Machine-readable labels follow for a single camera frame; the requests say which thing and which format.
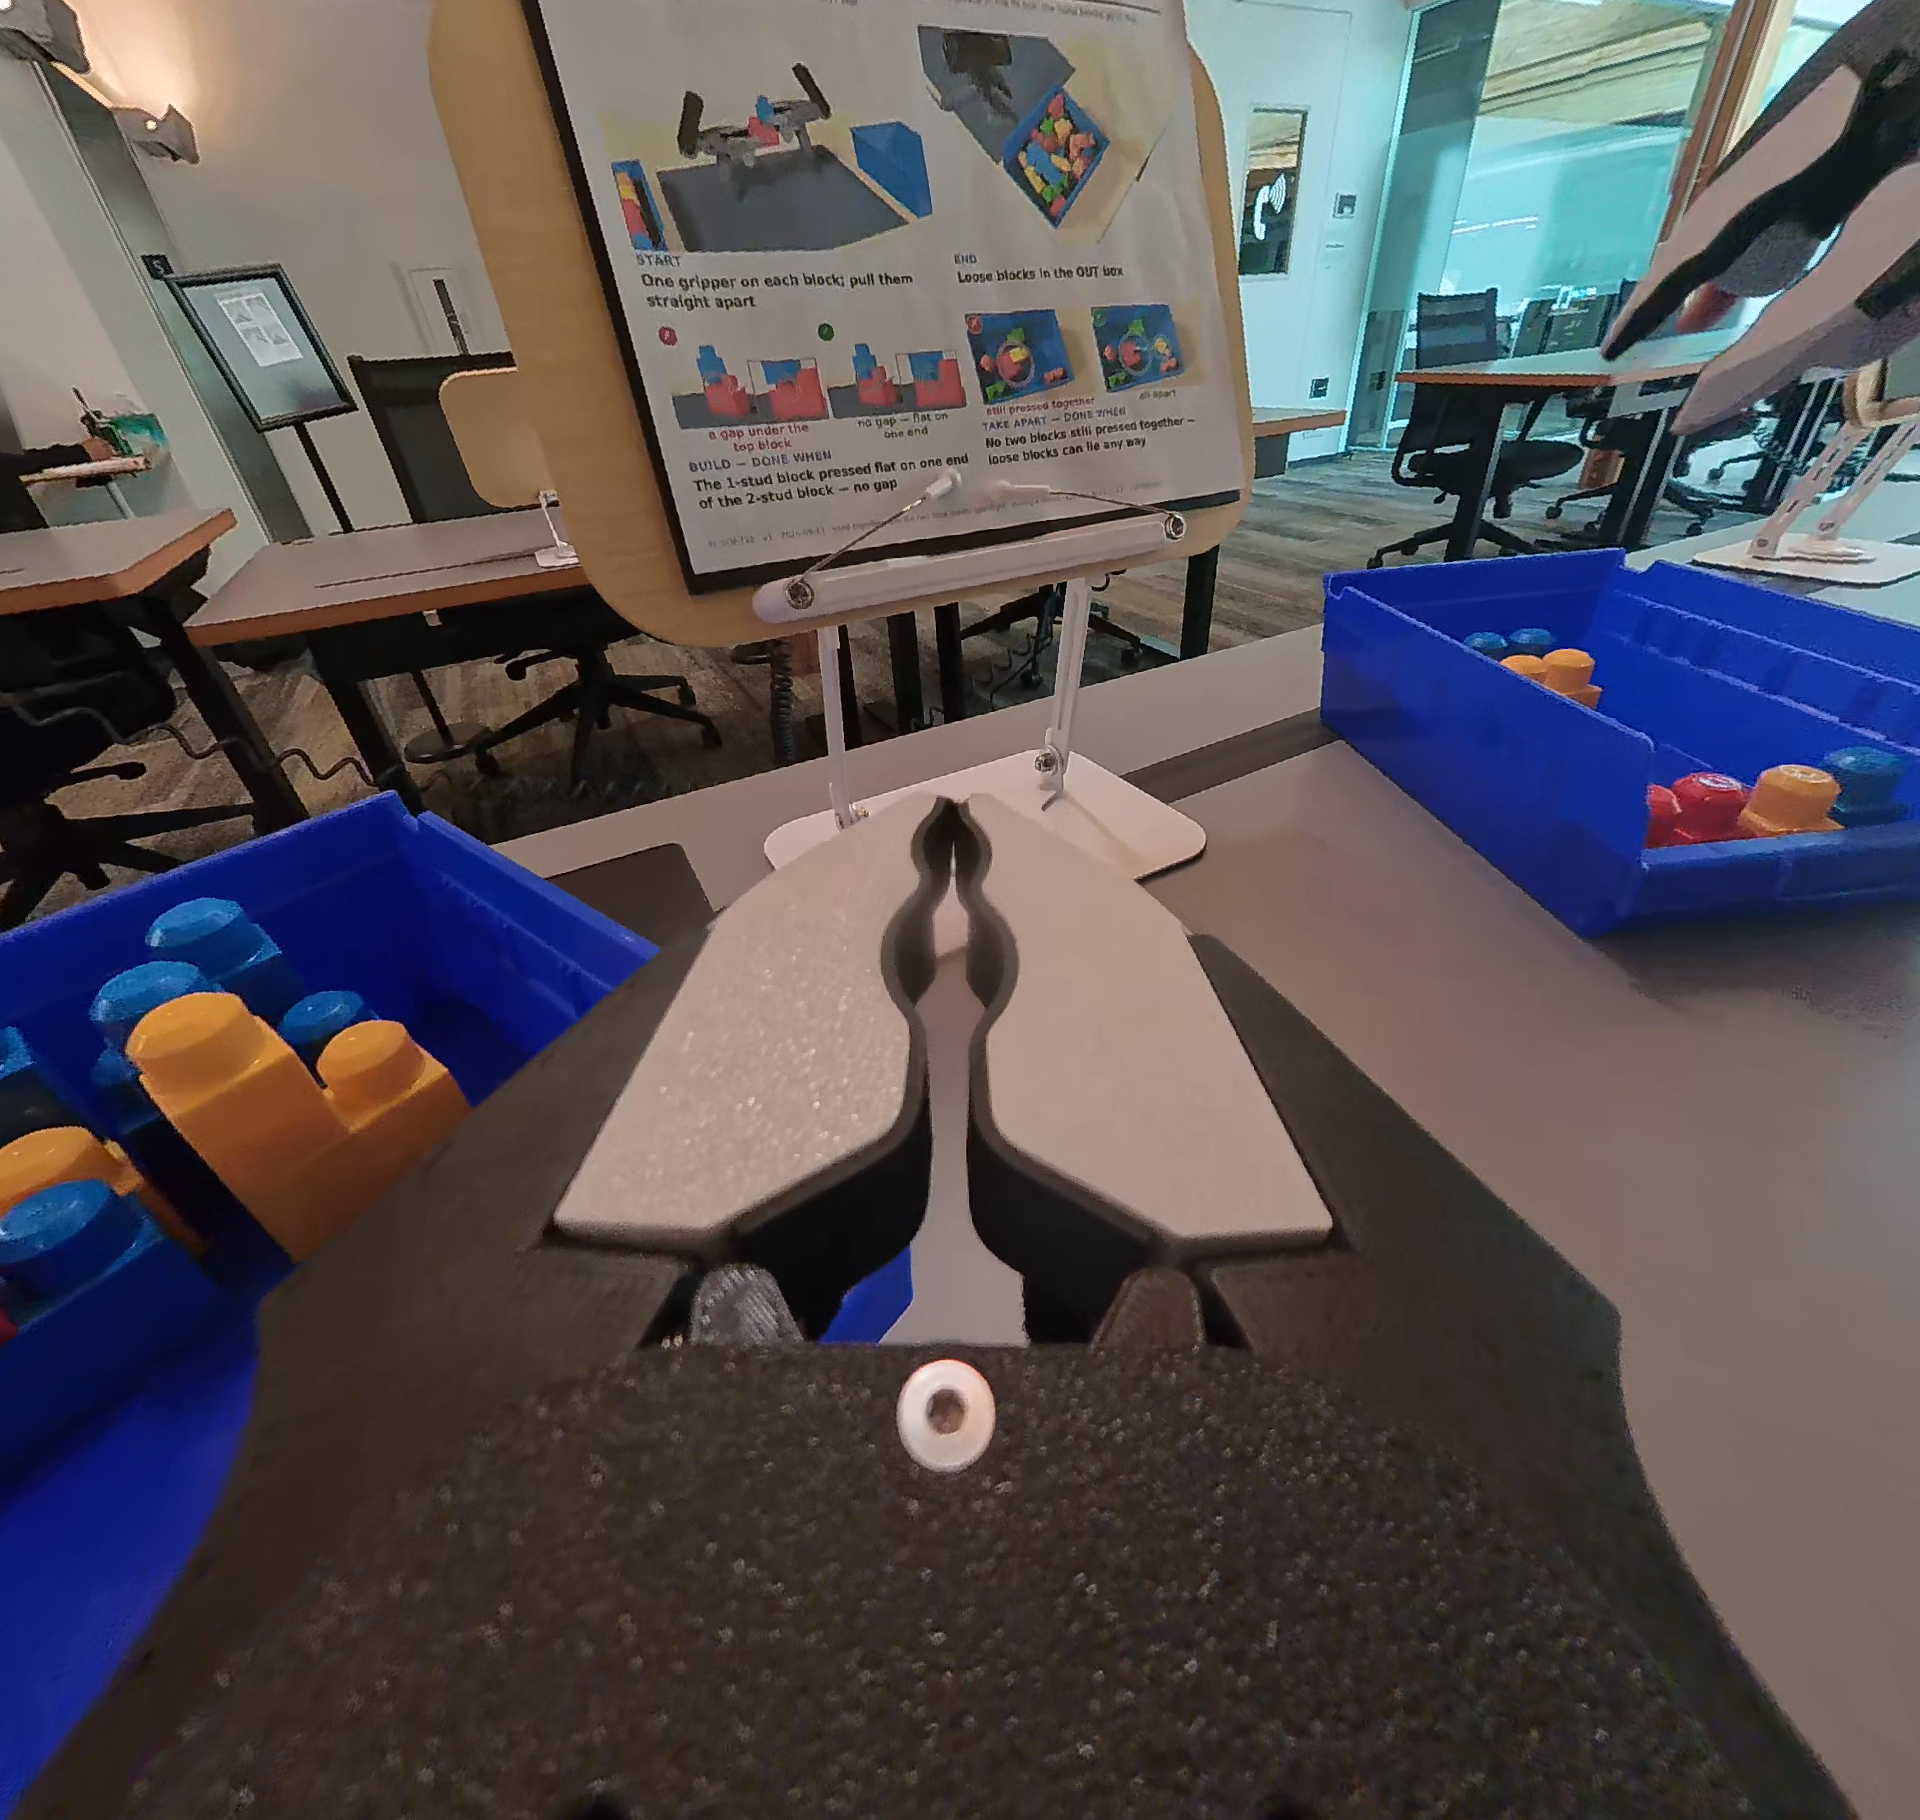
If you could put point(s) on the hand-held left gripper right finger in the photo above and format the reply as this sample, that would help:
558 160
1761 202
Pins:
1140 1083

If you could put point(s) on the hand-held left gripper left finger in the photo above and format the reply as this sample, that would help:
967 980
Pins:
751 1070

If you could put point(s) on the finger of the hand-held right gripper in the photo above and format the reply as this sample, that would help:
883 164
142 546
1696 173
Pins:
1785 142
1831 328

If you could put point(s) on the blue plastic bin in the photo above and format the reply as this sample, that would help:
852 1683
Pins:
497 921
1500 770

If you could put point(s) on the cluster of mega blocks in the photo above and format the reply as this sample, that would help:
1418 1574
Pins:
1785 801

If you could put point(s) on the pile of colourful mega blocks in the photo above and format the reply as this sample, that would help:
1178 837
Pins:
256 1115

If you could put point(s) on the black office chair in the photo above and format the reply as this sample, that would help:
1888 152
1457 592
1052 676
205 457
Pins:
77 740
1477 463
1052 636
1615 425
406 425

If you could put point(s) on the sign on floor stand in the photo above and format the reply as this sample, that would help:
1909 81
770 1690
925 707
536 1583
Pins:
265 343

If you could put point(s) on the instruction sheet on white stand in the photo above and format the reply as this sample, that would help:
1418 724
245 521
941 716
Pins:
497 202

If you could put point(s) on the phone icon wall sign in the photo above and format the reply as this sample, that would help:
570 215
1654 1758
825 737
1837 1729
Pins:
1275 193

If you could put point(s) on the wall light fixture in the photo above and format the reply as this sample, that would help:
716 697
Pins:
166 131
46 27

